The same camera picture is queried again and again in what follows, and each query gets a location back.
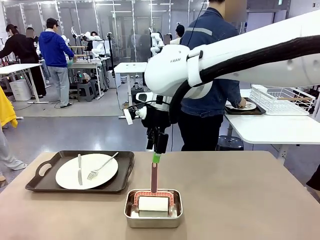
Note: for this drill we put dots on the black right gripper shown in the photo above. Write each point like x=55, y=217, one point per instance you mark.
x=160, y=117

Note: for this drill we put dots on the dark brown serving tray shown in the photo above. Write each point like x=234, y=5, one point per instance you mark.
x=120, y=175
x=258, y=110

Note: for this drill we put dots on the pink lint roller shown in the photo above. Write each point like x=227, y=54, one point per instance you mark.
x=153, y=203

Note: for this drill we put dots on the silver fork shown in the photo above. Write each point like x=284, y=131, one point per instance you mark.
x=100, y=168

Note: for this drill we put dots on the silver table knife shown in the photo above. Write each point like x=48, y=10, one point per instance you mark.
x=80, y=172

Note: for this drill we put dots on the white round plate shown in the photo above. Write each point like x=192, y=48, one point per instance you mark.
x=251, y=106
x=70, y=175

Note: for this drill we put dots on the person's right forearm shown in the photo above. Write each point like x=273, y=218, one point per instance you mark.
x=233, y=95

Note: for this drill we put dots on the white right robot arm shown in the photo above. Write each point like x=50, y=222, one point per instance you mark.
x=262, y=57

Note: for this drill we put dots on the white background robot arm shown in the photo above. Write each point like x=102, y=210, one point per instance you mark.
x=156, y=42
x=96, y=46

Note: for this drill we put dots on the person's right hand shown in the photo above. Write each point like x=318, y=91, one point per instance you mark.
x=242, y=102

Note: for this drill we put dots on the person in denim jacket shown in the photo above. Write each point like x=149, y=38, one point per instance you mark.
x=212, y=105

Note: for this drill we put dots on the black plastic stool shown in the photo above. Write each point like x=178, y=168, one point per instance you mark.
x=230, y=143

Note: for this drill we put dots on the white square table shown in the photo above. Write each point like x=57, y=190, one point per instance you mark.
x=130, y=67

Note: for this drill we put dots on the stainless steel rectangular container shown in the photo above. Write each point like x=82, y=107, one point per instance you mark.
x=152, y=222

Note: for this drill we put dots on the grey plastic stool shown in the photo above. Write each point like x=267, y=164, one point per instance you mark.
x=85, y=91

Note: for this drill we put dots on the white workbench table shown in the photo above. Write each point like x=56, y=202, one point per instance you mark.
x=85, y=65

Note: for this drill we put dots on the white side table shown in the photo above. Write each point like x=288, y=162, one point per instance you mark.
x=275, y=127

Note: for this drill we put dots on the person in blue hoodie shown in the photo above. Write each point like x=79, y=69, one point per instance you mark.
x=53, y=50

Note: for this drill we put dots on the white drawer cabinet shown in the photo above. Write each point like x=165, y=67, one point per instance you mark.
x=21, y=90

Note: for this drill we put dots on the person in grey trousers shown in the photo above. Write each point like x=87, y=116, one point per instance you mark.
x=6, y=107

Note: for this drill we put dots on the white standing desk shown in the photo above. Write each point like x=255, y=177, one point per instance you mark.
x=17, y=67

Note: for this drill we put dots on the person in black sweater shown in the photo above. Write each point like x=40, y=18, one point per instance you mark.
x=20, y=47

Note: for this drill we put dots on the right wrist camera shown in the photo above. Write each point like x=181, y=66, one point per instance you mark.
x=143, y=97

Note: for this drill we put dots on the black camera tripod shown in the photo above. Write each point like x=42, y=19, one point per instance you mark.
x=111, y=55

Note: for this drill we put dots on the wooden frame shelf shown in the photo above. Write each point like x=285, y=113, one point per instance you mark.
x=80, y=53

